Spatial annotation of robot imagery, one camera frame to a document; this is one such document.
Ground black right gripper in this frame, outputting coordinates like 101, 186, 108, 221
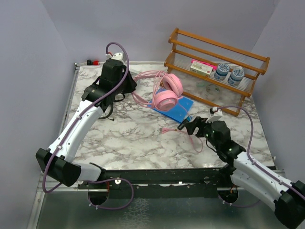
184, 116, 220, 149

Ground white green cardboard box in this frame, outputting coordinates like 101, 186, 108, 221
190, 61, 213, 77

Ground blue plastic board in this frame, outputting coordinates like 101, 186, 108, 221
154, 97, 193, 123

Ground grey white headphones with cable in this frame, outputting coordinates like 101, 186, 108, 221
129, 68, 141, 75

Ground blue white jar right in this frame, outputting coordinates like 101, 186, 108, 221
228, 67, 245, 86

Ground blue white jar left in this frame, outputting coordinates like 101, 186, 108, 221
214, 63, 230, 81

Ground wooden two-tier rack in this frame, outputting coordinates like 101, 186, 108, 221
164, 28, 270, 116

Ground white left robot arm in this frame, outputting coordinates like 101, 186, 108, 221
35, 59, 136, 188

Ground red black emergency button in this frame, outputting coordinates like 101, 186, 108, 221
86, 60, 99, 66

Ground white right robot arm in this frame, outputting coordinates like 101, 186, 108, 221
180, 117, 305, 229

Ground black headphones with cable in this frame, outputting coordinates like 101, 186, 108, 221
99, 104, 114, 121

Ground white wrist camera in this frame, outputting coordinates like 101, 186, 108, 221
105, 51, 126, 64
206, 107, 223, 123

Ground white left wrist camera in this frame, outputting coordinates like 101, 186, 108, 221
105, 51, 126, 64

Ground pink headphones with cable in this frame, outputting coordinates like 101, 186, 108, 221
130, 70, 204, 153

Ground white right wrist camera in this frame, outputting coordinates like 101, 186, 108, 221
206, 107, 223, 123

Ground clear tape roll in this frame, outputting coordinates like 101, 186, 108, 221
205, 84, 220, 100

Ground blue black marker pen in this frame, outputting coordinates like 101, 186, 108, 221
177, 117, 191, 130

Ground blue white jar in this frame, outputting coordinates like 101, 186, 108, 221
214, 63, 230, 81
228, 67, 245, 86

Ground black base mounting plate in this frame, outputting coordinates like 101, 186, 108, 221
78, 168, 240, 199

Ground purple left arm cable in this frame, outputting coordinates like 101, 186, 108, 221
42, 42, 135, 210

